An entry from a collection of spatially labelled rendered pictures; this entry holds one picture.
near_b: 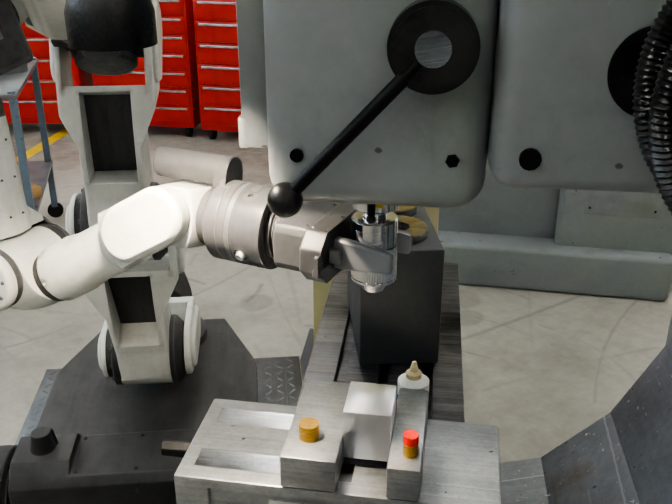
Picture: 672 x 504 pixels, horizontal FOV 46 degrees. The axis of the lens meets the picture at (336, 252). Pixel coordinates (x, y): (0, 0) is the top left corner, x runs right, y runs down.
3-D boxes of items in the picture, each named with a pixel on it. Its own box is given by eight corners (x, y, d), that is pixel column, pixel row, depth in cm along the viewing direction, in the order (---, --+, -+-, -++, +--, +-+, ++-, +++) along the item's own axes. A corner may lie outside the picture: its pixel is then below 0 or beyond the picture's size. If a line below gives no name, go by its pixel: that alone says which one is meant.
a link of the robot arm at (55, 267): (110, 283, 91) (2, 336, 99) (159, 255, 100) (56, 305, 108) (64, 200, 89) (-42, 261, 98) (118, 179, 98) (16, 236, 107)
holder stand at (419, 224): (358, 366, 120) (360, 243, 111) (347, 298, 140) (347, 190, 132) (438, 363, 120) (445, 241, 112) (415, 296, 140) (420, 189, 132)
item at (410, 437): (401, 458, 83) (402, 438, 82) (403, 448, 84) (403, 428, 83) (417, 459, 83) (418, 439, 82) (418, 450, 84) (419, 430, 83)
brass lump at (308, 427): (297, 441, 85) (296, 428, 85) (301, 429, 87) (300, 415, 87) (317, 444, 85) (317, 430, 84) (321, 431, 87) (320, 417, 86)
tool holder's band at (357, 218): (402, 232, 78) (403, 223, 78) (355, 235, 78) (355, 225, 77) (393, 215, 82) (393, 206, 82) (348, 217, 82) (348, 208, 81)
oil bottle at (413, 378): (394, 442, 103) (397, 369, 98) (396, 423, 107) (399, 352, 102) (426, 444, 102) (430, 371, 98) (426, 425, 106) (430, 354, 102)
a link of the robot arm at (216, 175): (221, 270, 84) (133, 250, 88) (270, 251, 93) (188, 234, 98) (228, 162, 81) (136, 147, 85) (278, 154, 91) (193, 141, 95)
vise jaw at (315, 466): (279, 487, 85) (278, 456, 83) (307, 406, 98) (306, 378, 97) (335, 493, 84) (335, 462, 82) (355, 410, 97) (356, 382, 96)
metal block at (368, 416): (342, 457, 87) (342, 411, 85) (350, 424, 93) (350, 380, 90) (389, 462, 87) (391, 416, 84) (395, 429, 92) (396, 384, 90)
